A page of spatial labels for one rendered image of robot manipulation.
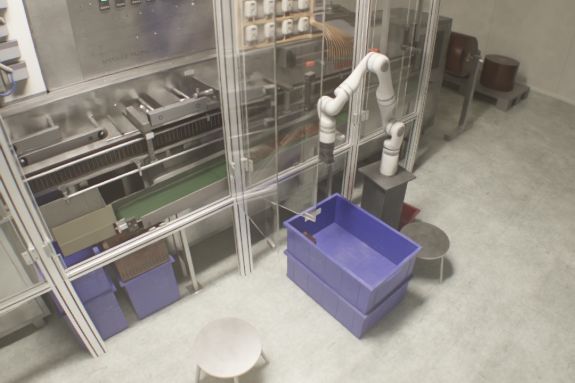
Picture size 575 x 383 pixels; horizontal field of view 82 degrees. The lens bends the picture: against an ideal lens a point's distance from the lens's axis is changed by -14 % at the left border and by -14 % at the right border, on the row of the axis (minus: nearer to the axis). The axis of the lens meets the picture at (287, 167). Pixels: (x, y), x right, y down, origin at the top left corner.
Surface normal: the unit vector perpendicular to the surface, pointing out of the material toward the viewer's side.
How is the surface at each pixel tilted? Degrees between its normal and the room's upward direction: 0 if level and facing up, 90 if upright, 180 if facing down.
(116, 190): 90
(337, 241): 0
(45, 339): 0
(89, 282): 90
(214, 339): 0
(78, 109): 90
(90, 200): 57
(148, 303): 90
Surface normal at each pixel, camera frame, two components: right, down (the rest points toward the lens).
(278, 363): 0.00, -0.84
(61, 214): 0.53, -0.11
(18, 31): 0.64, 0.42
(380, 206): -0.86, 0.28
